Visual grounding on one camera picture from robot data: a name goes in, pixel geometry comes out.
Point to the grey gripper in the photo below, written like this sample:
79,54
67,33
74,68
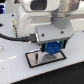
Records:
50,33

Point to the left metal peg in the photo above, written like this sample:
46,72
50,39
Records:
36,56

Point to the metal base plate black border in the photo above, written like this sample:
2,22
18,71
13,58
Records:
43,58

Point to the large blue gear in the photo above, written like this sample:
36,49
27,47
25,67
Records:
53,48

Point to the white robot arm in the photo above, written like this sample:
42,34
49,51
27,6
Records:
44,21

